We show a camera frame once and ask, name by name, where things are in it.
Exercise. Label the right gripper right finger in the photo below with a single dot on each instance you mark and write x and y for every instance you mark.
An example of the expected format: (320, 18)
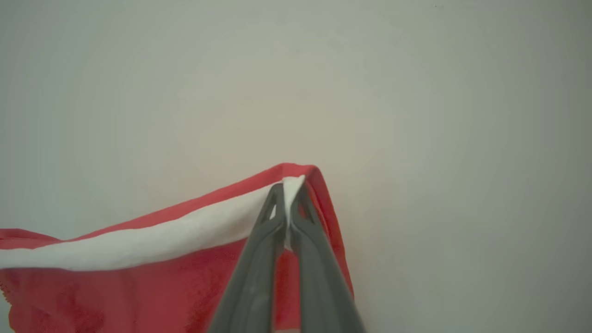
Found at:
(323, 296)

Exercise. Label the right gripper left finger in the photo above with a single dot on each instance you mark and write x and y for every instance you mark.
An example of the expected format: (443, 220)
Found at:
(254, 286)

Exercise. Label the red garment with white stripes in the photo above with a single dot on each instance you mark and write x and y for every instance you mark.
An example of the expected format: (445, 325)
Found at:
(115, 296)

